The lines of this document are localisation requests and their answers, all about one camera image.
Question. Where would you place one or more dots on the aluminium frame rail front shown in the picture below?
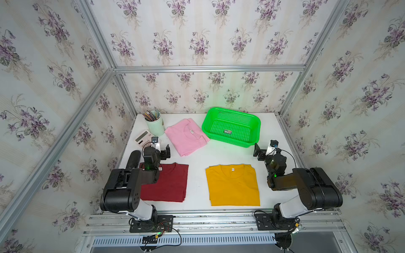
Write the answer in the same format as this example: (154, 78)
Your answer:
(211, 222)

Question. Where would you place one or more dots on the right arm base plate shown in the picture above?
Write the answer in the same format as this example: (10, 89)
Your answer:
(267, 222)

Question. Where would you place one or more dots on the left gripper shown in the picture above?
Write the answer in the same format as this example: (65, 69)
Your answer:
(162, 153)

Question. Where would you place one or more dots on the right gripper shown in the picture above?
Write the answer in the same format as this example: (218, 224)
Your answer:
(262, 153)

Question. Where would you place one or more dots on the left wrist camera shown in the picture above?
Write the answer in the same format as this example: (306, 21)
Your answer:
(155, 143)

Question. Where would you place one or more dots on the pink calculator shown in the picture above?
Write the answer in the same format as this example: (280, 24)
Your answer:
(143, 138)

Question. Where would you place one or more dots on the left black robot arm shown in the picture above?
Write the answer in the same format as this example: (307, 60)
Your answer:
(122, 192)

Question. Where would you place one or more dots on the yellow t-shirt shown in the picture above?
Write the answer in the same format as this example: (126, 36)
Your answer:
(233, 185)

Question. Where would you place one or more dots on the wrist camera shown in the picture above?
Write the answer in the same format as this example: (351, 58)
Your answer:
(155, 143)
(273, 145)

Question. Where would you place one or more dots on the green plastic basket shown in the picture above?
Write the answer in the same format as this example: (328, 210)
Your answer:
(232, 127)

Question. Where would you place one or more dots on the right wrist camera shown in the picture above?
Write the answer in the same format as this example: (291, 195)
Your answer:
(273, 145)

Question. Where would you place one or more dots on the mint green pen cup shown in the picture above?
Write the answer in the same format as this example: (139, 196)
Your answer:
(156, 128)

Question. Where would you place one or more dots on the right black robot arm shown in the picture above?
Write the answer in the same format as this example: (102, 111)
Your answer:
(316, 191)

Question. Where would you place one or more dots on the pink folded t-shirt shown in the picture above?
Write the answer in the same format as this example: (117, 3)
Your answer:
(187, 137)

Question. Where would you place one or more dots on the dark red t-shirt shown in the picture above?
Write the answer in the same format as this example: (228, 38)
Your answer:
(171, 185)

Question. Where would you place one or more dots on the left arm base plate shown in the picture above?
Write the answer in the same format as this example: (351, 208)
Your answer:
(162, 223)

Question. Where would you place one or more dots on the coloured pencils bunch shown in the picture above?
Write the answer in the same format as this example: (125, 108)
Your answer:
(152, 116)

